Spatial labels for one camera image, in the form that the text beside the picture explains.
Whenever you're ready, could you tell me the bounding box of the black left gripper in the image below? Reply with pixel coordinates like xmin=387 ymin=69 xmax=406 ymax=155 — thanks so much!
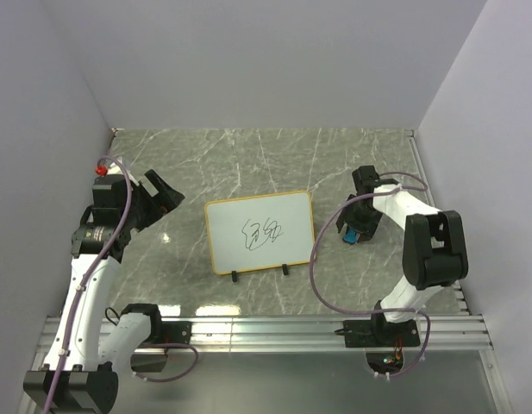
xmin=120 ymin=169 xmax=184 ymax=231

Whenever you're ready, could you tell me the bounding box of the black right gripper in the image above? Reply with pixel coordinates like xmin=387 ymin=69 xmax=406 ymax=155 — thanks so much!
xmin=335 ymin=194 xmax=384 ymax=242

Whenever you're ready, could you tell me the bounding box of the blue whiteboard eraser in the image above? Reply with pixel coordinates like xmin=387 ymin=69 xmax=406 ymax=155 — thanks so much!
xmin=342 ymin=228 xmax=360 ymax=245

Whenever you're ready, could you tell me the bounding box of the yellow framed whiteboard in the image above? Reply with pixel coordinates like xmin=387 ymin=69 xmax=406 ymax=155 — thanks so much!
xmin=204 ymin=190 xmax=315 ymax=275

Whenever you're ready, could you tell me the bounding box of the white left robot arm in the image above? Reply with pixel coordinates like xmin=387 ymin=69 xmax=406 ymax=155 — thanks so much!
xmin=23 ymin=166 xmax=185 ymax=413

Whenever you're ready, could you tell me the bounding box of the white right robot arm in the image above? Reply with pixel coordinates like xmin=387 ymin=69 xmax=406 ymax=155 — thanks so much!
xmin=336 ymin=166 xmax=468 ymax=346

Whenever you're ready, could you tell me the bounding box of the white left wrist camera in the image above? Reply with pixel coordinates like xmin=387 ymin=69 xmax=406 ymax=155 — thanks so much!
xmin=95 ymin=161 xmax=141 ymax=186

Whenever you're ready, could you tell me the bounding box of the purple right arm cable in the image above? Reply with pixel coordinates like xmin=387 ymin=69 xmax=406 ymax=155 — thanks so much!
xmin=309 ymin=171 xmax=432 ymax=380

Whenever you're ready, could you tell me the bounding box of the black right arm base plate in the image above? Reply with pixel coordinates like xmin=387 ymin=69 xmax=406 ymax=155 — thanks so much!
xmin=335 ymin=315 xmax=421 ymax=348

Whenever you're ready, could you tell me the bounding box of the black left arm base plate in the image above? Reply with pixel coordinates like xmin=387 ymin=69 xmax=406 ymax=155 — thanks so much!
xmin=159 ymin=320 xmax=192 ymax=344

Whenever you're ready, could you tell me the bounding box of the aluminium right side rail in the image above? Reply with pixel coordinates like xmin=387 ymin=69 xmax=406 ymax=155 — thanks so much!
xmin=405 ymin=129 xmax=471 ymax=315

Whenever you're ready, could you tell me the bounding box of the aluminium rail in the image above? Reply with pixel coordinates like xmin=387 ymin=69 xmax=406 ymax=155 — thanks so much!
xmin=34 ymin=314 xmax=494 ymax=353
xmin=405 ymin=129 xmax=471 ymax=315

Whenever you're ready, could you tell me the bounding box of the aluminium front rail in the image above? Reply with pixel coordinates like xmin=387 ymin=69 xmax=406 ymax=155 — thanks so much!
xmin=34 ymin=314 xmax=494 ymax=353

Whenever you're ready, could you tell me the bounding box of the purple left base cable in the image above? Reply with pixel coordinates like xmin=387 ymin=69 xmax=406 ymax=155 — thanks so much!
xmin=131 ymin=342 xmax=200 ymax=383

